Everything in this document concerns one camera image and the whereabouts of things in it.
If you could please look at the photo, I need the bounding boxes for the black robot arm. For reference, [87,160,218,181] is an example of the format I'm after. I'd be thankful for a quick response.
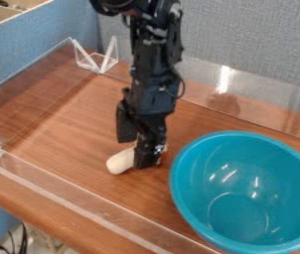
[89,0,185,175]

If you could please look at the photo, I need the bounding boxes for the clear acrylic corner bracket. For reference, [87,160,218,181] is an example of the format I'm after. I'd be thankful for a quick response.
[71,37,119,74]

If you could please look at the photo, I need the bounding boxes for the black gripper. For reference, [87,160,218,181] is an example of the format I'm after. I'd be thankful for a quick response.
[115,77,185,169]

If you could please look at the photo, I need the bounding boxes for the white brown toy mushroom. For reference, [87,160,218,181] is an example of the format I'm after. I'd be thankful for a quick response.
[106,145,168,175]

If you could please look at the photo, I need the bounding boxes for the black cables under table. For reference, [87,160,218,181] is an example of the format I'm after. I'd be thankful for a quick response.
[0,221,31,254]

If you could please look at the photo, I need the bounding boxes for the blue plastic bowl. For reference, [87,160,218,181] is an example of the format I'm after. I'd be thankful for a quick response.
[170,131,300,254]

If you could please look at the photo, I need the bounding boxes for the clear acrylic back barrier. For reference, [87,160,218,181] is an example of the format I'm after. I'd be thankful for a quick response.
[103,49,300,145]

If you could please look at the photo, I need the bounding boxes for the clear acrylic front barrier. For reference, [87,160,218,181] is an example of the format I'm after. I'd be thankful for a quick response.
[0,151,221,254]

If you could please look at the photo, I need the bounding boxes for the wooden shelf box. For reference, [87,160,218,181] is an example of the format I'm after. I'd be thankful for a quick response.
[0,0,55,25]

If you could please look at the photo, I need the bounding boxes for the clear acrylic barrier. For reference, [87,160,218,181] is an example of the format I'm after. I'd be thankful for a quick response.
[103,49,300,145]
[0,151,221,254]

